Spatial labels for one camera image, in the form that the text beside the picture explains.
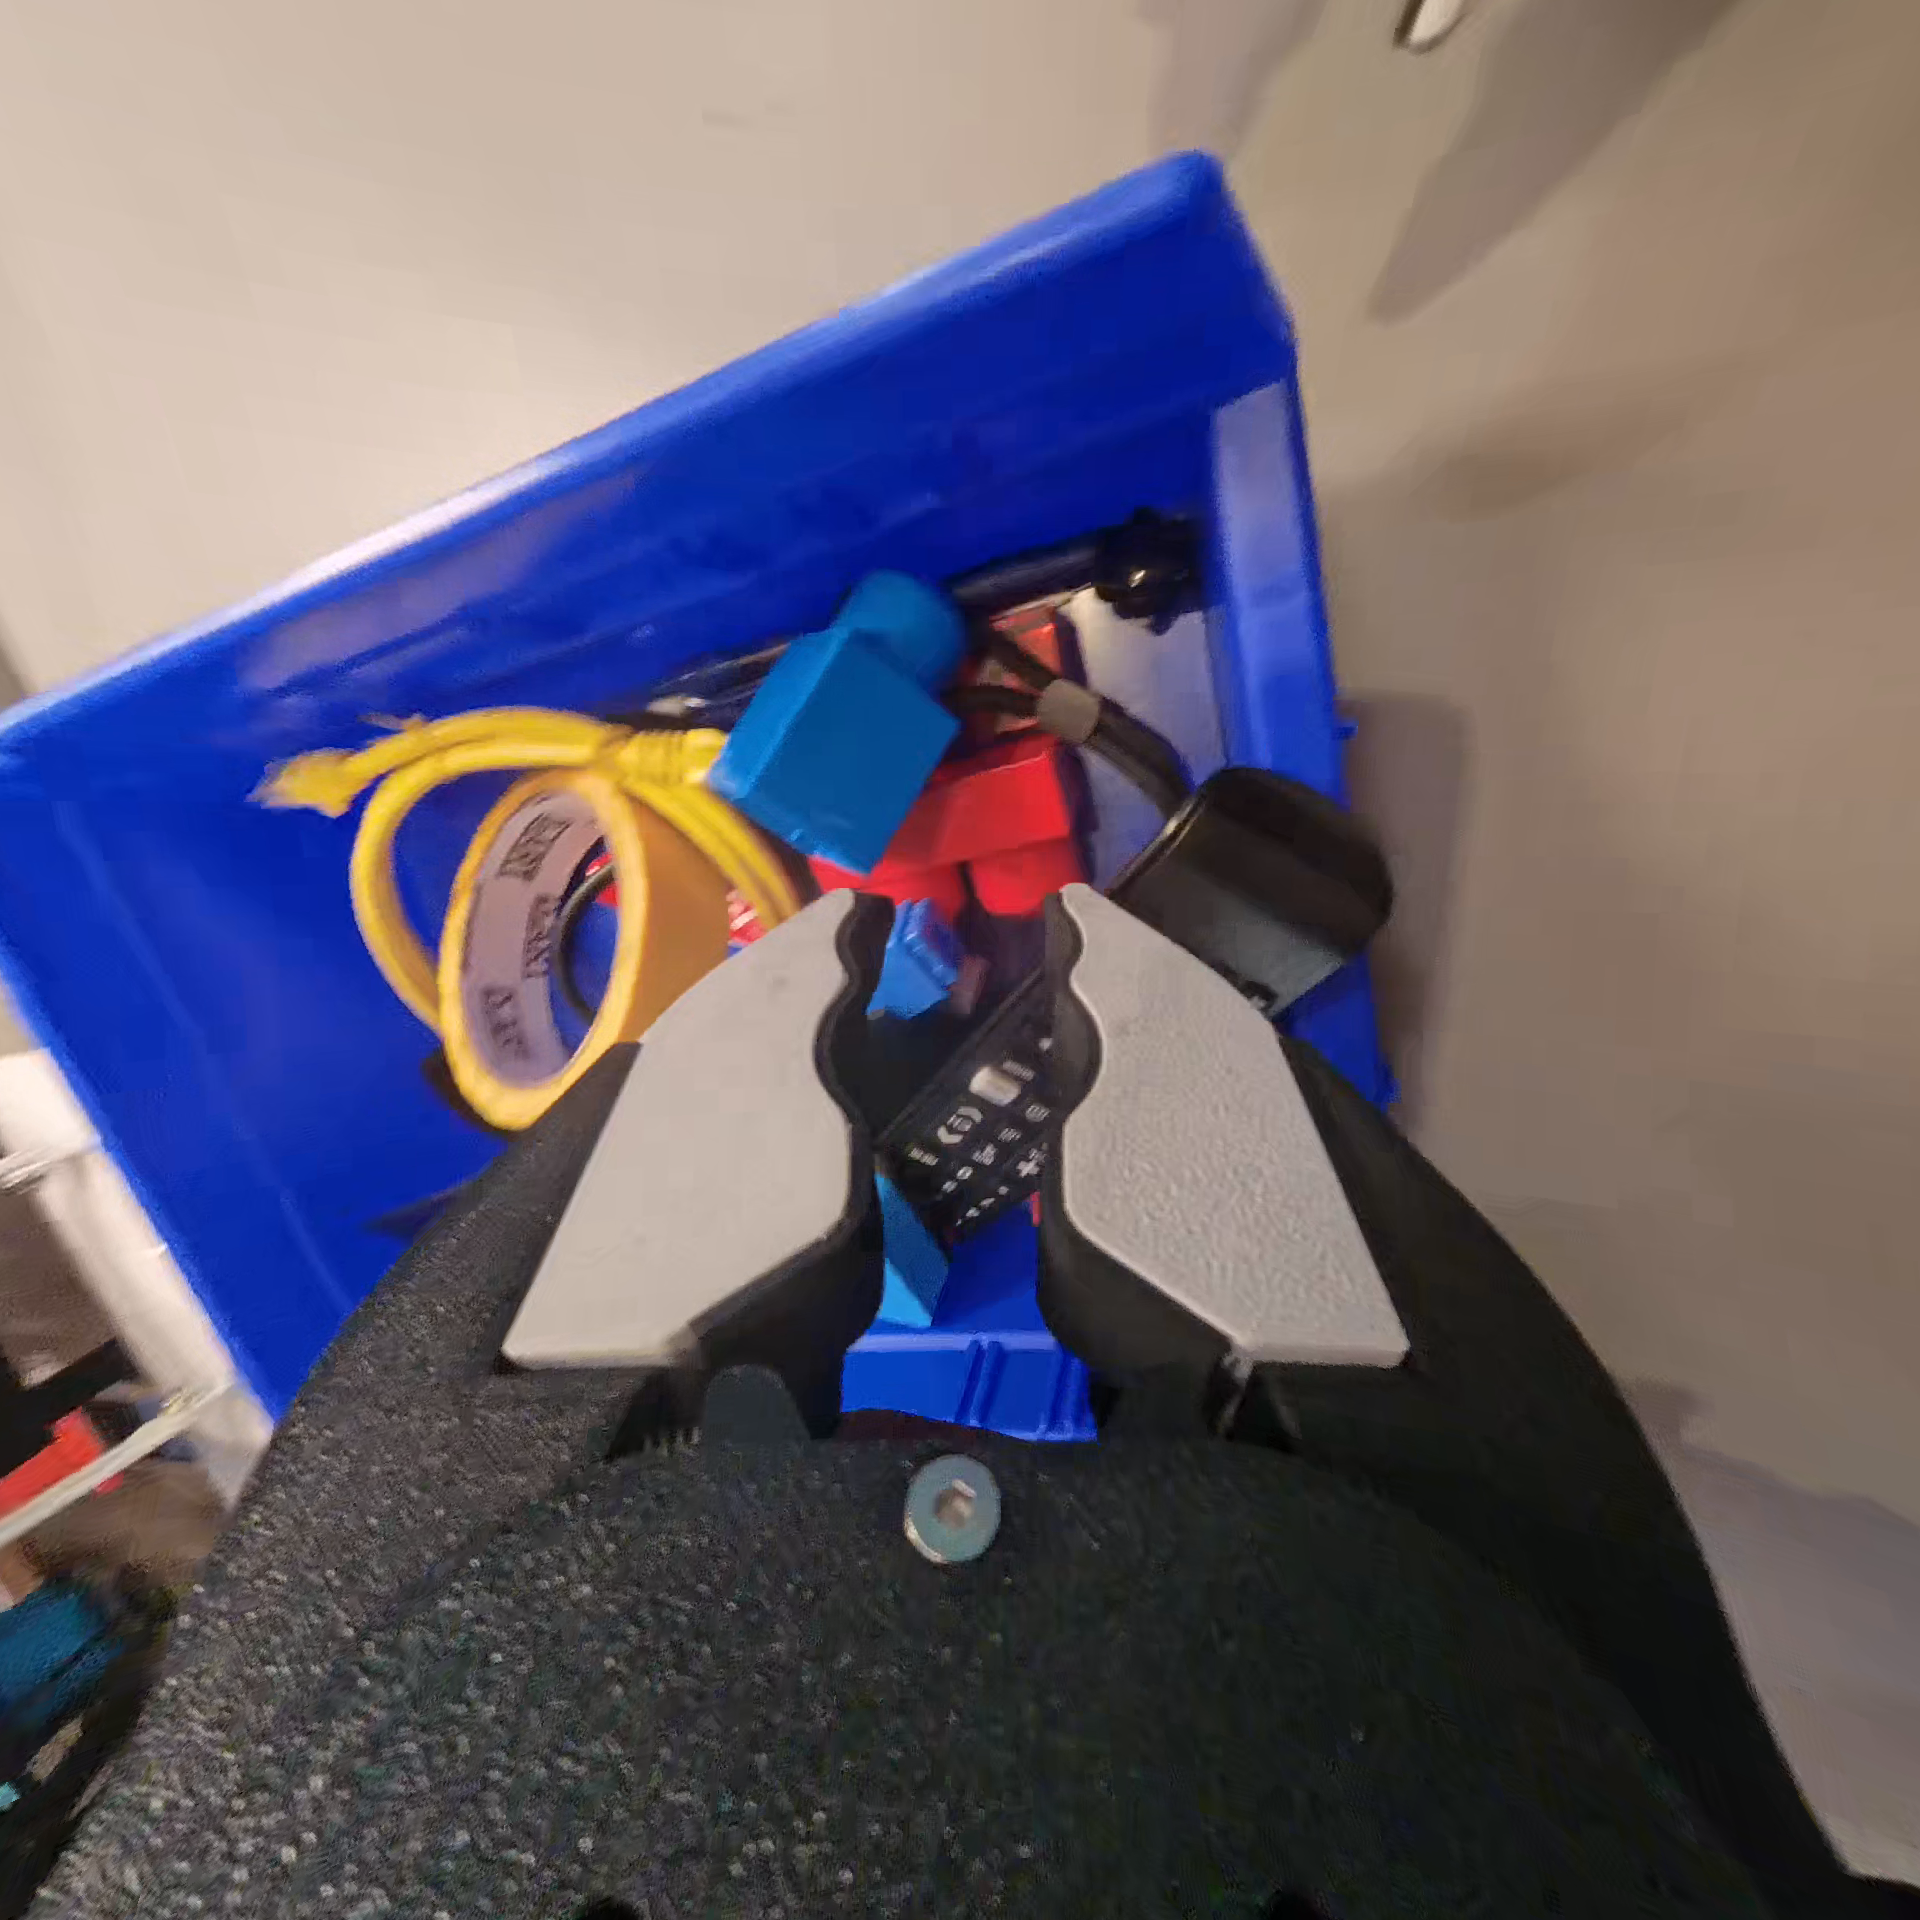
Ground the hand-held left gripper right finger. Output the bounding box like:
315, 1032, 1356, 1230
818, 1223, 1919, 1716
1035, 883, 1414, 1401

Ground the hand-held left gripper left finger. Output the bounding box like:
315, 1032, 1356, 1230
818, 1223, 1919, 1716
502, 889, 899, 1378

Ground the red building block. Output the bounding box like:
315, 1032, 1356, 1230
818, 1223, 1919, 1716
884, 742, 1090, 902

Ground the blue plastic bin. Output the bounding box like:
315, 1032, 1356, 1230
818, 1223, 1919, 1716
0, 151, 1405, 1446

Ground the small blue plastic piece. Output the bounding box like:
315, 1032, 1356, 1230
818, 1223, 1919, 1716
870, 1170, 958, 1332
867, 896, 967, 1027

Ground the black remote control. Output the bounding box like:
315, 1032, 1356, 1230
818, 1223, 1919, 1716
874, 973, 1087, 1242

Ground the yellow tape roll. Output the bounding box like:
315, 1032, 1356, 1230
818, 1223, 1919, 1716
434, 769, 770, 1135

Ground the flat red block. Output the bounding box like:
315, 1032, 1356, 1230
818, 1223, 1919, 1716
960, 845, 1092, 924

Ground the blue plastic block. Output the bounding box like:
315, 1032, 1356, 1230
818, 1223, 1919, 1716
705, 571, 967, 881

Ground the red translucent box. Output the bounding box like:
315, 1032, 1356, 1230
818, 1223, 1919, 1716
960, 606, 1092, 740

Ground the black round knob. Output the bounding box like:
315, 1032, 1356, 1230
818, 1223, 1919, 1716
1092, 511, 1207, 628

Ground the yellow network cable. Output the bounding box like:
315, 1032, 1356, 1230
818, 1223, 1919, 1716
262, 710, 812, 1061

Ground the black cable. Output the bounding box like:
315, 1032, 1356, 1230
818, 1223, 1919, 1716
943, 679, 1190, 820

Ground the white wire shelf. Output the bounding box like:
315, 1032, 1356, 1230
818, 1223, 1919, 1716
0, 1050, 251, 1541

